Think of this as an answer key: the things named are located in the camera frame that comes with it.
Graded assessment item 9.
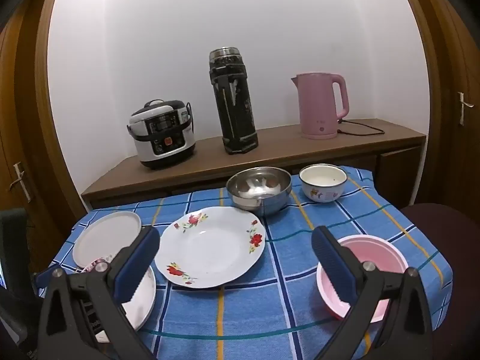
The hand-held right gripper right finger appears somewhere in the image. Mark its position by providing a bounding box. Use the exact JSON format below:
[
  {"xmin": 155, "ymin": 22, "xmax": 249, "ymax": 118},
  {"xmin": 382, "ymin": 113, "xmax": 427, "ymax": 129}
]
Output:
[{"xmin": 311, "ymin": 226, "xmax": 437, "ymax": 360}]

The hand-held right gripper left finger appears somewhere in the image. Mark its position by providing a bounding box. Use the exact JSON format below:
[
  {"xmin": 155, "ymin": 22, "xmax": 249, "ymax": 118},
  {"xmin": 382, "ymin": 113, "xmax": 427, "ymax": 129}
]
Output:
[{"xmin": 35, "ymin": 226, "xmax": 162, "ymax": 360}]

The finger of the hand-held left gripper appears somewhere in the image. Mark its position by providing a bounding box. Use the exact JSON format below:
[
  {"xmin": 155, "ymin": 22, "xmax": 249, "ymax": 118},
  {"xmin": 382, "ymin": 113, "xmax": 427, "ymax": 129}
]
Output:
[{"xmin": 33, "ymin": 268, "xmax": 55, "ymax": 294}]

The white plate with pink print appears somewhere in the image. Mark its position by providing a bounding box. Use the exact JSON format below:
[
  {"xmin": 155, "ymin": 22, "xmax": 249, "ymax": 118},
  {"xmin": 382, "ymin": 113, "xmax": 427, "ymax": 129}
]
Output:
[{"xmin": 77, "ymin": 257, "xmax": 157, "ymax": 332}]

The plain white plate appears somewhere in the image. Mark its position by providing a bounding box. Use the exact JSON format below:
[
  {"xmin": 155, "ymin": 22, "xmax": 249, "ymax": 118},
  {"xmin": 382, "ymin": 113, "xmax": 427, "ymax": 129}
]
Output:
[{"xmin": 72, "ymin": 211, "xmax": 142, "ymax": 269}]

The pink plastic bowl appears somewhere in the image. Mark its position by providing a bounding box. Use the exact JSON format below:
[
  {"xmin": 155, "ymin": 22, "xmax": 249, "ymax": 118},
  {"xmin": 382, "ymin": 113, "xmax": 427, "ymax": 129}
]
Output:
[{"xmin": 317, "ymin": 234, "xmax": 409, "ymax": 323}]

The white plate with red flowers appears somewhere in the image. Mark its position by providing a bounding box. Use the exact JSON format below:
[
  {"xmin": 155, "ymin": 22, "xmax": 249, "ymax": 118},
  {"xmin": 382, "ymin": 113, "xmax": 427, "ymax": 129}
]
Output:
[{"xmin": 154, "ymin": 206, "xmax": 267, "ymax": 289}]

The white enamel bowl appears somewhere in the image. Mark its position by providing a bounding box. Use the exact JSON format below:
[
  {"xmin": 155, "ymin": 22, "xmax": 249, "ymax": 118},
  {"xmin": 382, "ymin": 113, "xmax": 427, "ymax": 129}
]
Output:
[{"xmin": 299, "ymin": 164, "xmax": 347, "ymax": 204}]

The stainless steel bowl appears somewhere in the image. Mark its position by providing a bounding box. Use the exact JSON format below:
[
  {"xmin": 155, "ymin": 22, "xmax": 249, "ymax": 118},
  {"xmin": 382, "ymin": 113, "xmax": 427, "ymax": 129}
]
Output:
[{"xmin": 226, "ymin": 167, "xmax": 292, "ymax": 217}]

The blue checkered tablecloth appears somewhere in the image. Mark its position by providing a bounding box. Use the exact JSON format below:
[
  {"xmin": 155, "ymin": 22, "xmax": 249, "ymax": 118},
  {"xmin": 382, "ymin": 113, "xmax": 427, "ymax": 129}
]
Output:
[{"xmin": 50, "ymin": 165, "xmax": 452, "ymax": 360}]

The dark red chair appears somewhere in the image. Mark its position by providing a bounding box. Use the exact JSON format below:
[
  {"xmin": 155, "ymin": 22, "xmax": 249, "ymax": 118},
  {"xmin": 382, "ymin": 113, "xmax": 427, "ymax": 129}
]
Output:
[{"xmin": 399, "ymin": 202, "xmax": 480, "ymax": 331}]

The brown wooden sideboard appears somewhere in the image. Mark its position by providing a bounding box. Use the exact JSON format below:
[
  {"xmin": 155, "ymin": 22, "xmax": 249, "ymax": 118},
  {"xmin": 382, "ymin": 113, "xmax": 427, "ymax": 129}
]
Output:
[{"xmin": 80, "ymin": 118, "xmax": 427, "ymax": 211}]

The black and white rice cooker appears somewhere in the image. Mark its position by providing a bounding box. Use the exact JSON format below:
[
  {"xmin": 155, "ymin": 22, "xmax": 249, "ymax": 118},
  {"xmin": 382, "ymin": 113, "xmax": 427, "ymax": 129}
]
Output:
[{"xmin": 127, "ymin": 99, "xmax": 197, "ymax": 170}]

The pink electric kettle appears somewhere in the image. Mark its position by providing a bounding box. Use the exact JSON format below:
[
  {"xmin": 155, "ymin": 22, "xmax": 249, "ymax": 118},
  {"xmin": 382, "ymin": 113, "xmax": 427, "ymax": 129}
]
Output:
[{"xmin": 290, "ymin": 72, "xmax": 350, "ymax": 140}]

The black thermos flask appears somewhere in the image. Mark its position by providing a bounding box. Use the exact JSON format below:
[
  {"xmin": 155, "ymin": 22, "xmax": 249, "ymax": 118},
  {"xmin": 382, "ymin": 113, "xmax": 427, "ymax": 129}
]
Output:
[{"xmin": 209, "ymin": 47, "xmax": 259, "ymax": 155}]

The metal door handle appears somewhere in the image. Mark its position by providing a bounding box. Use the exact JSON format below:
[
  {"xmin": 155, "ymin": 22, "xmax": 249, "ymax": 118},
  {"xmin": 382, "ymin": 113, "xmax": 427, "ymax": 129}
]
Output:
[
  {"xmin": 457, "ymin": 92, "xmax": 474, "ymax": 126},
  {"xmin": 9, "ymin": 163, "xmax": 32, "ymax": 203}
]

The black kettle power cable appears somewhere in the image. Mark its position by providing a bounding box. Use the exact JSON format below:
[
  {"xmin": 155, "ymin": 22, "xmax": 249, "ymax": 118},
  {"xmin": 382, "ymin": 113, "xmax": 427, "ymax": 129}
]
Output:
[{"xmin": 337, "ymin": 118, "xmax": 386, "ymax": 136}]

